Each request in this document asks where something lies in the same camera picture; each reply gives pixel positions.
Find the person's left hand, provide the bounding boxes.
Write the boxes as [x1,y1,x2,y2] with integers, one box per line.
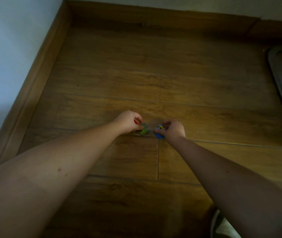
[113,110,144,136]

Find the person's right hand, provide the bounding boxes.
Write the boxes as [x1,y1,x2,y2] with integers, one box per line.
[154,119,186,144]

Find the green puzzle piece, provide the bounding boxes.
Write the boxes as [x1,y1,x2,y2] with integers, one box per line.
[139,123,150,136]

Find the person's right forearm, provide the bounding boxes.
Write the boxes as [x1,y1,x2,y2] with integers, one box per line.
[167,136,282,238]

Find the person's left forearm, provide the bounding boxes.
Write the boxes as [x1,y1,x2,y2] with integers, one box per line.
[0,121,121,238]

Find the wooden floor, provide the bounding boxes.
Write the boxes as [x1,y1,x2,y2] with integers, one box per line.
[17,21,282,238]

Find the person's right shoe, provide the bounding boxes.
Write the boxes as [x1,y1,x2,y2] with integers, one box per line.
[210,209,242,238]

